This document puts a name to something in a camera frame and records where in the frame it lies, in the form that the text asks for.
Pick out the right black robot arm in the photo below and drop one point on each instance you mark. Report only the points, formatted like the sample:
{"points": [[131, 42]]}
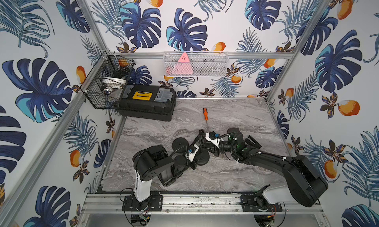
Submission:
{"points": [[303, 183]]}

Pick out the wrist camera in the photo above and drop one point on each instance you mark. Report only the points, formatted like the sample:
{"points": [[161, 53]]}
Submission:
{"points": [[191, 152], [214, 138]]}

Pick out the orange handled screwdriver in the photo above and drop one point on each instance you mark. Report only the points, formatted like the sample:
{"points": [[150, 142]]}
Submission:
{"points": [[205, 113]]}

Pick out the black wire basket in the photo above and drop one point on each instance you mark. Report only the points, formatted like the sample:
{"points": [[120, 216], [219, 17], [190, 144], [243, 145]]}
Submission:
{"points": [[106, 83]]}

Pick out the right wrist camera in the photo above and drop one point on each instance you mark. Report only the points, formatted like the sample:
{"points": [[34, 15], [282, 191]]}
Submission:
{"points": [[214, 138]]}

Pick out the black stand pole left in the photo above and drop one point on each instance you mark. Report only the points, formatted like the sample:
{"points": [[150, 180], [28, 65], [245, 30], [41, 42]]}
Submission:
{"points": [[199, 139]]}

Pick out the black round base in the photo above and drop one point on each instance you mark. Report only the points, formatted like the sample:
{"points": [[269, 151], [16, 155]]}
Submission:
{"points": [[202, 158], [180, 145]]}

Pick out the pink triangle card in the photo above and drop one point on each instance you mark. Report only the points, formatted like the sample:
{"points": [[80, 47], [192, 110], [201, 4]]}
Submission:
{"points": [[183, 66]]}

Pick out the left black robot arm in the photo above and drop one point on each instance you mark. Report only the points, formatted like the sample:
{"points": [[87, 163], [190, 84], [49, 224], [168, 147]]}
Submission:
{"points": [[156, 162]]}

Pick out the black clip piece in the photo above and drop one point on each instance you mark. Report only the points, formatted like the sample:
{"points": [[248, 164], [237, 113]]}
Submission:
{"points": [[252, 142]]}

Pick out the aluminium front rail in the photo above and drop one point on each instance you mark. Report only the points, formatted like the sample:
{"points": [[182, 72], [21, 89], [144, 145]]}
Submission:
{"points": [[192, 204]]}

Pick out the clear mesh wall tray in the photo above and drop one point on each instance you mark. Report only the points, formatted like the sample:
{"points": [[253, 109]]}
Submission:
{"points": [[204, 64]]}

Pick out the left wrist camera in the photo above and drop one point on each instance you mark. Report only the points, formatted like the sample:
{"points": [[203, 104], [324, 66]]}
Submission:
{"points": [[191, 152]]}

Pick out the black plastic toolbox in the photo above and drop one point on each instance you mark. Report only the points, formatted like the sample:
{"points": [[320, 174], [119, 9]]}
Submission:
{"points": [[148, 102]]}

